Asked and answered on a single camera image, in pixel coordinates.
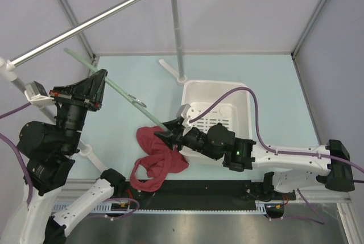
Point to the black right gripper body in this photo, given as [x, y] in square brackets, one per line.
[194, 139]

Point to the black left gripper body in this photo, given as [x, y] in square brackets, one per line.
[69, 98]

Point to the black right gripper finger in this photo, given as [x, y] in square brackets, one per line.
[175, 124]
[170, 139]

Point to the red tank top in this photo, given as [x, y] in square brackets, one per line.
[158, 163]

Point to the mint green plastic hanger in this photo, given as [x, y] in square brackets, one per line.
[131, 99]

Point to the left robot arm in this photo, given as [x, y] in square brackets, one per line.
[49, 149]

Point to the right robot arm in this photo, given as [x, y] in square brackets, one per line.
[288, 168]

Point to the white plastic basket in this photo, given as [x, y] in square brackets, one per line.
[233, 112]

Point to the metal clothes rack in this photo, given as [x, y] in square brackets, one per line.
[8, 66]

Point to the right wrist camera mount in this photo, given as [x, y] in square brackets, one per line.
[187, 113]

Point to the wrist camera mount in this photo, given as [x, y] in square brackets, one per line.
[37, 95]
[187, 113]

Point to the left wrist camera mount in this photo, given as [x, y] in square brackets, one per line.
[37, 95]

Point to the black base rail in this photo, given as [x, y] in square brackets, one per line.
[203, 195]

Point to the white slotted cable duct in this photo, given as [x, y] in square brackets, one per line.
[119, 208]

